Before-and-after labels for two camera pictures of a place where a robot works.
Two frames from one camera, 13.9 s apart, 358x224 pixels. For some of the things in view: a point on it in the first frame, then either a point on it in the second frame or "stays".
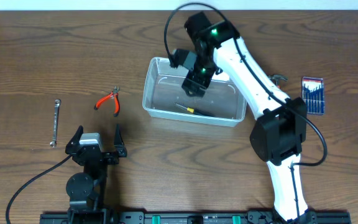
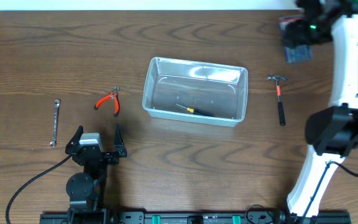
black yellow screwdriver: [195, 111] stays
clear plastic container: [222, 104] stays
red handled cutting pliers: [114, 94] stays
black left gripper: [112, 155] stays
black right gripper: [202, 83] → [293, 38]
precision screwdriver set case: [312, 92] → [299, 54]
